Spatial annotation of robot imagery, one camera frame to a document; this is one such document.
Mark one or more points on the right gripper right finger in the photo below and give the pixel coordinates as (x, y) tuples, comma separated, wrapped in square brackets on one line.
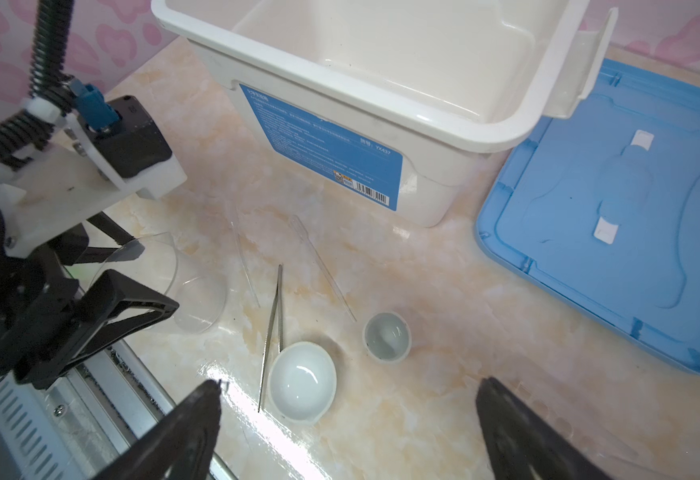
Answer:
[(521, 445)]

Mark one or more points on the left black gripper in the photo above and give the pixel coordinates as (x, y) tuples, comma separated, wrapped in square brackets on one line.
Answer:
[(44, 331)]

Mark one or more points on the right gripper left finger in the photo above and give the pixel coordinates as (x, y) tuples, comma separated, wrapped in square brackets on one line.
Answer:
[(180, 446)]

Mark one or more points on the clear glass beaker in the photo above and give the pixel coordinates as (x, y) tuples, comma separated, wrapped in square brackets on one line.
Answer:
[(158, 264)]

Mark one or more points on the white ceramic evaporating dish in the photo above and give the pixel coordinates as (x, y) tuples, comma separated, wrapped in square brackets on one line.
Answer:
[(302, 383)]

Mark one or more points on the small white ceramic crucible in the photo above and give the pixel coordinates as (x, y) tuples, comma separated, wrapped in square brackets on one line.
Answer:
[(387, 337)]

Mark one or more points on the metal tweezers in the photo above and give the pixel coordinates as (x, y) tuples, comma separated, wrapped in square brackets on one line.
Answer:
[(268, 338)]

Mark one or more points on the white plastic storage bin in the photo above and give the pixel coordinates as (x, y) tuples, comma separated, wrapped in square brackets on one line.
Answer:
[(401, 102)]

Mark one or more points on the clear plastic pipette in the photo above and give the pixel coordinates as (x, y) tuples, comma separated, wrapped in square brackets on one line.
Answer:
[(297, 225)]

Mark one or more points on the blue plastic bin lid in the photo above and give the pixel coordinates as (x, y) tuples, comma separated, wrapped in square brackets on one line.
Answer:
[(602, 210)]

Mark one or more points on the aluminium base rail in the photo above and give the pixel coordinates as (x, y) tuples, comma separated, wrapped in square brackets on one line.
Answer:
[(83, 422)]

